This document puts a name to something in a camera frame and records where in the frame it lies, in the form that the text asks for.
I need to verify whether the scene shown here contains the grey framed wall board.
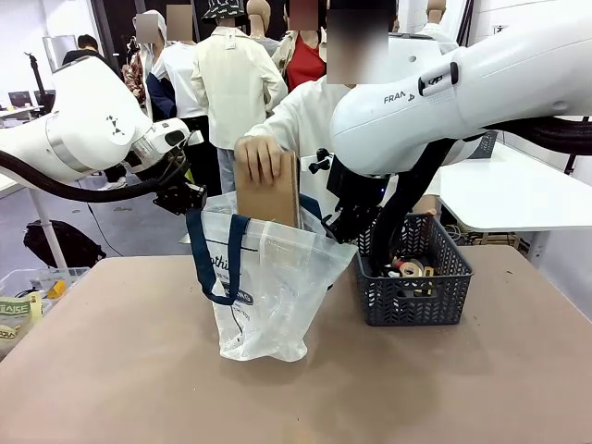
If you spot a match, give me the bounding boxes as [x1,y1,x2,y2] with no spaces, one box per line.
[43,35,78,70]

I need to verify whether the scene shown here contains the white side table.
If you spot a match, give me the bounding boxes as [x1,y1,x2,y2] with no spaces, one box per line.
[438,141,592,269]

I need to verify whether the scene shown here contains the black patterned bucket hat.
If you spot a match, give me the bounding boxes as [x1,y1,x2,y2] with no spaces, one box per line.
[202,0,245,25]

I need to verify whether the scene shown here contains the black tripod stand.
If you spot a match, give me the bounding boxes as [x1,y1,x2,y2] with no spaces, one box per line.
[25,52,47,107]

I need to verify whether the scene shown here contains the bare-headed mannequin grey shirt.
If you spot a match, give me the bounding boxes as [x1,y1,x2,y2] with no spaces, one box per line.
[246,0,281,56]

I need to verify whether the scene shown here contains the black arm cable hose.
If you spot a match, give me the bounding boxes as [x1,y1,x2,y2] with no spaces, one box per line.
[369,115,592,278]
[0,150,189,204]

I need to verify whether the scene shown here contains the clear plastic storage bin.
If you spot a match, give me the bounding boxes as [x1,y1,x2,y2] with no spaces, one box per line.
[0,266,92,325]

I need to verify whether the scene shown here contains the mannequin in cream jacket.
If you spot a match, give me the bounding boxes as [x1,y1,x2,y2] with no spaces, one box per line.
[191,0,289,195]

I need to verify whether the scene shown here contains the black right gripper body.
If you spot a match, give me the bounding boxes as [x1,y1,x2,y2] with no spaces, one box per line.
[326,159,386,210]

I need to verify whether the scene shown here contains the brown cardboard box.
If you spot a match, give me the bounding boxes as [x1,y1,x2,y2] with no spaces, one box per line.
[234,151,302,230]

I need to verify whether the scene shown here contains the black backpack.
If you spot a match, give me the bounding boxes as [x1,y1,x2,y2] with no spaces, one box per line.
[22,220,107,269]

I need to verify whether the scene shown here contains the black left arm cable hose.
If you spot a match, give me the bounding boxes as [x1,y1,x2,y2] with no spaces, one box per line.
[0,150,189,204]

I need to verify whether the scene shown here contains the grey plastic mesh basket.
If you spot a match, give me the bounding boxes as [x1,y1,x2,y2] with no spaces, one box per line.
[353,212,475,328]
[464,130,500,161]

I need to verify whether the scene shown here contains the mannequin in hood and plaid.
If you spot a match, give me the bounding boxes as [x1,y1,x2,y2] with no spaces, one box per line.
[122,11,167,121]

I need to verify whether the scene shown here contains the white desk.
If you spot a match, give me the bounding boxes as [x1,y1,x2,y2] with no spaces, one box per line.
[0,173,68,269]

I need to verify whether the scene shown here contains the mannequin in white t-shirt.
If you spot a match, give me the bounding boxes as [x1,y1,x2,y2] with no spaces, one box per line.
[152,4,209,121]

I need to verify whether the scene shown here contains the person in white shirt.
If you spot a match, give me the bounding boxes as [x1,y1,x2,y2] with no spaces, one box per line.
[244,8,440,221]

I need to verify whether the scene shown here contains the black camera mount knob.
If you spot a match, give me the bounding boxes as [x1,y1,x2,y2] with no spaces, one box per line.
[308,148,332,175]

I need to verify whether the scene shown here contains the brown tape roll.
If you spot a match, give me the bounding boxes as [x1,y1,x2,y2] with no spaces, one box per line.
[398,257,426,278]

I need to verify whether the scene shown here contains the mannequin in red top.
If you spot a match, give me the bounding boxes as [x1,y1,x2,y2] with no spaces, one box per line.
[272,0,327,93]

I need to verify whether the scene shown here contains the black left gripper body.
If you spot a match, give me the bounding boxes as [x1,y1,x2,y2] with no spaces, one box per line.
[152,181,207,216]

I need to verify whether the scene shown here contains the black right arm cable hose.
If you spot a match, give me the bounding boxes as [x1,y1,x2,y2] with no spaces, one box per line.
[369,115,592,278]

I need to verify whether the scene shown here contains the green yellow printed package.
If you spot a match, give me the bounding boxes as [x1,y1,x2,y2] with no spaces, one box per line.
[0,323,22,355]
[0,295,43,334]

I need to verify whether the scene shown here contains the translucent shopping bag navy handles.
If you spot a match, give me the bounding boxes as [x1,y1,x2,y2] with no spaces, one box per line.
[185,191,360,363]

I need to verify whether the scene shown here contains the background person in black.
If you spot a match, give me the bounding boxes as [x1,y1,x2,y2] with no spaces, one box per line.
[61,34,112,66]

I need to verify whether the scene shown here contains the person's right hand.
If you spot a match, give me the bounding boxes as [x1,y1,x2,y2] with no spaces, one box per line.
[234,135,284,186]

